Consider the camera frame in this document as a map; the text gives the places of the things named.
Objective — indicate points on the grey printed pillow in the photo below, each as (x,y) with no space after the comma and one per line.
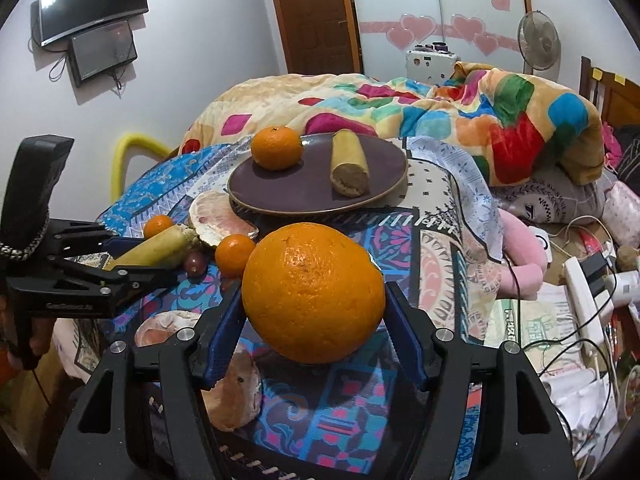
(545,200)

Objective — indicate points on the green printed paper bag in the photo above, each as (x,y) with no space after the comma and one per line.
(530,320)

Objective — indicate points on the black power adapter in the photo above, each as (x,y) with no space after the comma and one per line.
(600,266)

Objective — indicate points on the small tangerine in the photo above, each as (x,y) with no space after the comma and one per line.
(158,226)
(234,255)

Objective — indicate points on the pink plush toy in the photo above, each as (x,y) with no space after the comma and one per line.
(522,260)

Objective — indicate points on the colourful patchwork blanket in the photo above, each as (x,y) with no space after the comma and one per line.
(450,110)

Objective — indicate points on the small black monitor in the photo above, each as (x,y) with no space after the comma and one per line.
(102,50)

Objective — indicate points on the pink pillow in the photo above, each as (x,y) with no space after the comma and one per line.
(622,210)

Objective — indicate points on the pomelo peel piece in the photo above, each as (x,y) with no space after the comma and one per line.
(235,392)
(167,327)

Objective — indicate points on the yellow foam tube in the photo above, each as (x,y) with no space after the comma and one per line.
(135,142)

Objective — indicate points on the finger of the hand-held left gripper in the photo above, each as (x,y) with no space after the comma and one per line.
(130,280)
(80,237)

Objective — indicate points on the purple round plate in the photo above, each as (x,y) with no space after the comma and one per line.
(300,187)

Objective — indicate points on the blue patterned cloth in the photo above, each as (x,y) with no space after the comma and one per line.
(325,410)

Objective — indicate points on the person's left hand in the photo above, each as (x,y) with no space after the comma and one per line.
(41,340)

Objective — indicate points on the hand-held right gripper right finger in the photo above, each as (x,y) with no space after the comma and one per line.
(407,342)

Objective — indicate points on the white standing fan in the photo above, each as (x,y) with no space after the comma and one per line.
(539,40)

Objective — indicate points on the white box appliance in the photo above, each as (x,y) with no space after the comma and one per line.
(430,62)

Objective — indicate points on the dark red grape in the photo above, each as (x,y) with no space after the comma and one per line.
(195,263)

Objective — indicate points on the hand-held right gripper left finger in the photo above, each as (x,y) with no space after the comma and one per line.
(222,342)

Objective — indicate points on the large orange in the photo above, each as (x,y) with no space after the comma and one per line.
(312,292)

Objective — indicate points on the scallop shell near plate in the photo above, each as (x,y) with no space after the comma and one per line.
(220,220)

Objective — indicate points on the black wall television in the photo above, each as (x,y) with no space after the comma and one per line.
(92,2)

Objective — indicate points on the yellow banana piece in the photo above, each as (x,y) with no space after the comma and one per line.
(157,251)
(349,160)

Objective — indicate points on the white power strip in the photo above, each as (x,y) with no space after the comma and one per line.
(585,305)

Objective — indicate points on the wooden bed headboard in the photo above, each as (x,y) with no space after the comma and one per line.
(607,90)

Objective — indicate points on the brown wooden door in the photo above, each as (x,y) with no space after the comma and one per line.
(315,15)

